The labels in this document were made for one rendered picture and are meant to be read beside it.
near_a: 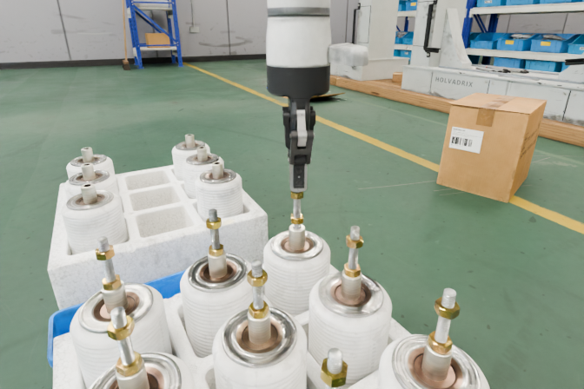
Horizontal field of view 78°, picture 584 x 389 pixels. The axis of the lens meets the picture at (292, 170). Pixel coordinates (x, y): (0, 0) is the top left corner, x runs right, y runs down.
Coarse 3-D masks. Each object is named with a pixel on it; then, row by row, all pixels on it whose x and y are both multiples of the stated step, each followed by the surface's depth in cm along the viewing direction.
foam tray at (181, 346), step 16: (336, 272) 57; (176, 304) 50; (176, 320) 48; (304, 320) 48; (64, 336) 45; (176, 336) 45; (400, 336) 45; (64, 352) 43; (176, 352) 43; (192, 352) 43; (64, 368) 41; (80, 368) 41; (192, 368) 41; (208, 368) 41; (320, 368) 41; (64, 384) 39; (80, 384) 39; (208, 384) 42; (320, 384) 39; (368, 384) 39
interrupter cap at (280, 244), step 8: (288, 232) 54; (272, 240) 52; (280, 240) 52; (288, 240) 53; (312, 240) 52; (320, 240) 52; (272, 248) 50; (280, 248) 50; (288, 248) 51; (304, 248) 51; (312, 248) 50; (320, 248) 50; (280, 256) 49; (288, 256) 48; (296, 256) 49; (304, 256) 49; (312, 256) 48
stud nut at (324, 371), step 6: (324, 360) 25; (342, 360) 25; (324, 366) 24; (342, 366) 24; (324, 372) 24; (342, 372) 24; (324, 378) 24; (330, 378) 24; (336, 378) 23; (342, 378) 24; (330, 384) 24; (336, 384) 24; (342, 384) 24
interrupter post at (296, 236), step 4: (292, 224) 51; (292, 228) 50; (300, 228) 50; (304, 228) 50; (292, 232) 50; (296, 232) 50; (300, 232) 50; (304, 232) 50; (292, 236) 50; (296, 236) 50; (300, 236) 50; (304, 236) 51; (292, 240) 50; (296, 240) 50; (300, 240) 50; (304, 240) 51; (292, 244) 50; (296, 244) 50; (300, 244) 50; (304, 244) 51; (292, 248) 51; (296, 248) 50; (300, 248) 51
